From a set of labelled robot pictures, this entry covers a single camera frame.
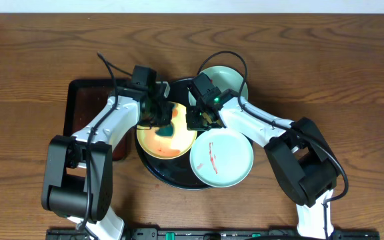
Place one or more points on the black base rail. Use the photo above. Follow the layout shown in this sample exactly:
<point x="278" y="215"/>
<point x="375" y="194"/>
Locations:
<point x="172" y="234"/>

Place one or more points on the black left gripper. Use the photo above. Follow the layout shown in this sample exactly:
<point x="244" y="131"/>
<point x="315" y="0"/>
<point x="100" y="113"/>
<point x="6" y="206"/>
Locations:
<point x="167" y="110"/>

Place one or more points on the green orange sponge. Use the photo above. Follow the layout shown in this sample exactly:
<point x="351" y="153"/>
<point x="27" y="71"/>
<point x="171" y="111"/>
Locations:
<point x="168" y="130"/>

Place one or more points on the rectangular black tray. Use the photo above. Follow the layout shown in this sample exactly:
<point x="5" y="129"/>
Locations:
<point x="85" y="100"/>

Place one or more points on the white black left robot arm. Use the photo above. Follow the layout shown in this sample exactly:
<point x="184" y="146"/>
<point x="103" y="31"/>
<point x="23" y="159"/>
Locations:
<point x="78" y="181"/>

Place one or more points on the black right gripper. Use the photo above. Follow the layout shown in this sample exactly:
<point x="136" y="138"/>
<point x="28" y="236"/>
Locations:
<point x="191" y="123"/>

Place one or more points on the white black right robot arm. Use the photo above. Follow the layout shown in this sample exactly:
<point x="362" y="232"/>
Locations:
<point x="304" y="166"/>

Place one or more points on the yellow plate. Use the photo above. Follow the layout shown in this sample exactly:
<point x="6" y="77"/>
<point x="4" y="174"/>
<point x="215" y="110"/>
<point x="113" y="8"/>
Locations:
<point x="168" y="147"/>

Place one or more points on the mint green plate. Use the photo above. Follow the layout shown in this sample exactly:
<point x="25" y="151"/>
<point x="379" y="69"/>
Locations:
<point x="221" y="157"/>
<point x="224" y="78"/>

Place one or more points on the mint green plate front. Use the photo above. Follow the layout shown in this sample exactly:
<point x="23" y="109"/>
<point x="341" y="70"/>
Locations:
<point x="221" y="157"/>

